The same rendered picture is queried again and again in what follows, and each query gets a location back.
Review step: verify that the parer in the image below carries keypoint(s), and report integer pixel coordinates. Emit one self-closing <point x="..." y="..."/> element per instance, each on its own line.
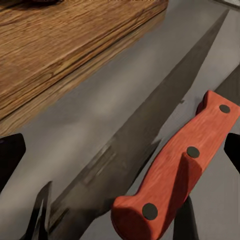
<point x="178" y="166"/>

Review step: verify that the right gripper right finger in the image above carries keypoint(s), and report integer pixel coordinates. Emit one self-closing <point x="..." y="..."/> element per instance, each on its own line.
<point x="232" y="148"/>

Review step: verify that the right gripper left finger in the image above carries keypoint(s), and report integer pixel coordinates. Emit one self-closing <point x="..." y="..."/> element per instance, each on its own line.
<point x="12" y="150"/>

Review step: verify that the cutting board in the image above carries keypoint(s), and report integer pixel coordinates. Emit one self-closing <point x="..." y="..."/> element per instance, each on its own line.
<point x="41" y="43"/>

